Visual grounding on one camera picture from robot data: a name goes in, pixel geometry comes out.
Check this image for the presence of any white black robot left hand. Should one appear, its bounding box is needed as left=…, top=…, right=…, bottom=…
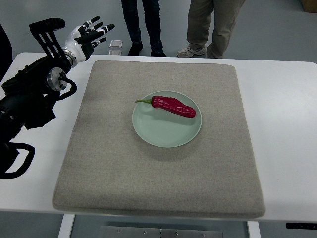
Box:
left=62, top=16, right=115, bottom=67

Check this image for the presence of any red chili pepper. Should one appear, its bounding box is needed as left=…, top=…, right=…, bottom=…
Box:
left=135, top=95, right=196, bottom=118

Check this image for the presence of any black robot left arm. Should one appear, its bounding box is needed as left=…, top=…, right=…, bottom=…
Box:
left=0, top=18, right=77, bottom=179

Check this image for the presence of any silver floor socket plate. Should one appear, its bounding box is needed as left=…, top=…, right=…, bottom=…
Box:
left=109, top=40, right=123, bottom=49

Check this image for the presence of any pale green plate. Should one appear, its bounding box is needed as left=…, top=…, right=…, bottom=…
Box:
left=132, top=91, right=202, bottom=148

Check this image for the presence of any person in dark jeans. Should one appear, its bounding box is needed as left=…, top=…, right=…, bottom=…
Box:
left=120, top=0, right=167, bottom=57

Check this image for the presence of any beige felt mat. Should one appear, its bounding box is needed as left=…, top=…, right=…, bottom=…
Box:
left=52, top=60, right=265, bottom=218

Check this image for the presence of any person in khaki trousers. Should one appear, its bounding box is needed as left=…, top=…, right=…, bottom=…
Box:
left=177, top=0, right=245, bottom=59

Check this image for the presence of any white table leg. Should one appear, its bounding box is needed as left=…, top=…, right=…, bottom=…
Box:
left=58, top=214, right=75, bottom=238

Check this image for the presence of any cardboard box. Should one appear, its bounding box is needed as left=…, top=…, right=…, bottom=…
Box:
left=300, top=0, right=317, bottom=13

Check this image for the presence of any black table control panel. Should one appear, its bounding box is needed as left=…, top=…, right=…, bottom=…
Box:
left=286, top=222, right=317, bottom=230

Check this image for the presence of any metal table base plate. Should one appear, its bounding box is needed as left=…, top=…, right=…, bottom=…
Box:
left=98, top=226, right=223, bottom=238

